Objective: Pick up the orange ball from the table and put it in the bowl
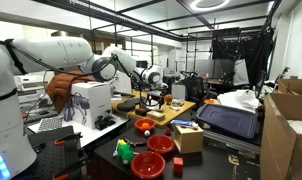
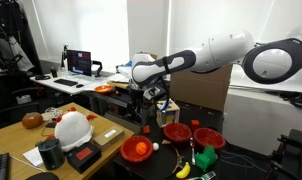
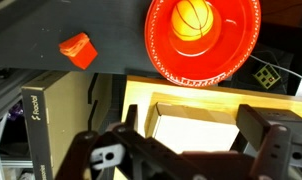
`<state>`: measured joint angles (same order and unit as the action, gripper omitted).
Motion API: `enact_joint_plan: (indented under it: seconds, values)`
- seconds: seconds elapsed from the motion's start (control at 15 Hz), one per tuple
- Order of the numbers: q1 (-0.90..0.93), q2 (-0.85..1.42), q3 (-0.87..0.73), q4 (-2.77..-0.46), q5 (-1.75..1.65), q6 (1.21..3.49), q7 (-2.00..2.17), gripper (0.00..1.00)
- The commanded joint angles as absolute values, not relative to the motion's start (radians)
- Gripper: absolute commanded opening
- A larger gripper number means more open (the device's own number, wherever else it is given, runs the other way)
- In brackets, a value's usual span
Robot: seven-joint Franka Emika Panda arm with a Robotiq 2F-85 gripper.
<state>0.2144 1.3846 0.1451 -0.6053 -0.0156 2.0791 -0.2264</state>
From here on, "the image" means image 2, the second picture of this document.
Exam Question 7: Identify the black mug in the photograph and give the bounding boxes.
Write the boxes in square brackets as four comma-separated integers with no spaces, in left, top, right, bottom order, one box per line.
[50,66,59,79]

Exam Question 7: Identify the orange bowl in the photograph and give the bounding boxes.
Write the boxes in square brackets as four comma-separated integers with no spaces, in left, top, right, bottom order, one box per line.
[93,85,114,95]

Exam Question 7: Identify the black mouse pad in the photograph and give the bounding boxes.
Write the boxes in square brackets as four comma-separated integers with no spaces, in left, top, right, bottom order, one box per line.
[25,171,60,180]

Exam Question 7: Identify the stack of white papers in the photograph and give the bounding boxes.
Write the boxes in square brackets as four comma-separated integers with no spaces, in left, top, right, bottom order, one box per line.
[105,65,135,85]

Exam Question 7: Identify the red cube block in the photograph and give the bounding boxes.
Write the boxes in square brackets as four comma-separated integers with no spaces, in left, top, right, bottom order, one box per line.
[190,119,201,132]

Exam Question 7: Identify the white plush chicken toy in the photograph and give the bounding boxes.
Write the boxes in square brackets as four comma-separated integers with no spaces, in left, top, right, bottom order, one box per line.
[45,106,98,153]

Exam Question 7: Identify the white office desk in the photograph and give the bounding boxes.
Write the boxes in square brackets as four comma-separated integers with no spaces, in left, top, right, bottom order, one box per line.
[30,70,109,97]

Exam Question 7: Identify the Crest toothpaste tube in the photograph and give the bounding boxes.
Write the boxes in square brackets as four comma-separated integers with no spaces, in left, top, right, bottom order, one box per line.
[159,98,172,114]

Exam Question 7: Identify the black cable bundle on sill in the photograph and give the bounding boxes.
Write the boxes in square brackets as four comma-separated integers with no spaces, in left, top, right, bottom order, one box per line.
[279,90,302,109]

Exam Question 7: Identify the small brown cardboard box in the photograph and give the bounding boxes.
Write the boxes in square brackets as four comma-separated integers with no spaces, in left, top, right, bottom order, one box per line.
[91,126,125,152]

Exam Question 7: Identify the pliers with orange-black handles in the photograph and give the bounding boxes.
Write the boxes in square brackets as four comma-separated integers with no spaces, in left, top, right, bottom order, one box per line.
[170,147,186,175]

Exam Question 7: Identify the brown football toy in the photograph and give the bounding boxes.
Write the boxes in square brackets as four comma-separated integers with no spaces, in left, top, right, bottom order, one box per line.
[21,112,44,130]

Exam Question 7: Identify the yellow toy banana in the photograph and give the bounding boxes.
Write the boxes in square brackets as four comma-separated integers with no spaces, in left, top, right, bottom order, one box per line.
[175,161,191,180]

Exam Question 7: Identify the crayon box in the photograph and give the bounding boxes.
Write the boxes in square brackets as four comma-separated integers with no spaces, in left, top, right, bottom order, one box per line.
[156,99,181,129]

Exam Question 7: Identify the wooden desk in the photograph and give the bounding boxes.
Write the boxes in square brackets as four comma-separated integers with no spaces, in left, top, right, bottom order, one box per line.
[0,102,136,180]

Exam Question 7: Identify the black keyboard before monitor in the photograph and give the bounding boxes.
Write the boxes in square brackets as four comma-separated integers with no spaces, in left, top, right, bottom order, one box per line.
[53,78,79,87]

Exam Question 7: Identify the black chair with red trim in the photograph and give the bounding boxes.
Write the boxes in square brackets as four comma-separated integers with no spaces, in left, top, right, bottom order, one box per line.
[265,129,302,180]

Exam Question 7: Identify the black office chair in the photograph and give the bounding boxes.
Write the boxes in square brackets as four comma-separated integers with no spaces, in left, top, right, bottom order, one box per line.
[0,71,45,132]

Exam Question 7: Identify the large brown cardboard box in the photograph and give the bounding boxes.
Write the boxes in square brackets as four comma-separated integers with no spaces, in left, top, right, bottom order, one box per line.
[169,64,234,113]

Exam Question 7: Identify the thin floor cables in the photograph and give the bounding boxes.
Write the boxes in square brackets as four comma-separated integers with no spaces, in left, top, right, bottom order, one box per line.
[219,149,259,169]

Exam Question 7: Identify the red plastic bowl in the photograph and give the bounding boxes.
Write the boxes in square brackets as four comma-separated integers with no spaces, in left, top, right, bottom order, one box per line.
[120,135,155,163]
[163,122,193,144]
[193,127,227,151]

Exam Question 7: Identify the black cylinder speaker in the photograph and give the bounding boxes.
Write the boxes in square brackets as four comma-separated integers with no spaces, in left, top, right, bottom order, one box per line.
[37,138,66,171]

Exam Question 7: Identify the hanging dark coats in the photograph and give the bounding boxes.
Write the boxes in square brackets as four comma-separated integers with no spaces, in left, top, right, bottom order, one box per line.
[0,0,44,76]

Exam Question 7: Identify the black box with red label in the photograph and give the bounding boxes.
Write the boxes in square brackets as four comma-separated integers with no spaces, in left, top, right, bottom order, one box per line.
[65,142,103,175]

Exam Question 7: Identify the computer monitor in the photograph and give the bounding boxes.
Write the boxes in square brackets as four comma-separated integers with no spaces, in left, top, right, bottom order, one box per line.
[66,49,93,77]

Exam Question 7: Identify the green plush toy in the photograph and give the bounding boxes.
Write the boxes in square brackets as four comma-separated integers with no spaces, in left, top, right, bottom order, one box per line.
[194,145,219,173]

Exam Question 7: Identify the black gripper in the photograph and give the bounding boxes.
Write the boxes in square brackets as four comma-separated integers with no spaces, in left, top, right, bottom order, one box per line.
[131,83,163,116]

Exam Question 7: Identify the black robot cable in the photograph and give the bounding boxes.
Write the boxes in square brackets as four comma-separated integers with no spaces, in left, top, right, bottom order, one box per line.
[159,56,173,112]

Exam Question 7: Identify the grey metal table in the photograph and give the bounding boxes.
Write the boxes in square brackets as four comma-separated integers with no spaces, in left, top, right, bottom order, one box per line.
[82,89,159,127]

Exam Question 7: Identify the green white packaged strip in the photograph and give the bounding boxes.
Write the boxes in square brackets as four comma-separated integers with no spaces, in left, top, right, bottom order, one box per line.
[185,170,217,180]

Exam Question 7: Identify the white paper sheet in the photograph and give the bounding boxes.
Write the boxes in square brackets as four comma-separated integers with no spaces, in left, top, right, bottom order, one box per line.
[22,146,45,168]

